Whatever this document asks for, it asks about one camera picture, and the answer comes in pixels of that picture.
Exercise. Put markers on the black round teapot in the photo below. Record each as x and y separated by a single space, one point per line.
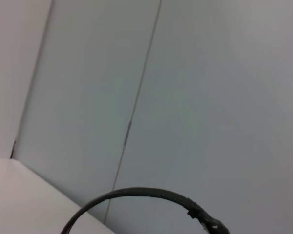
141 191

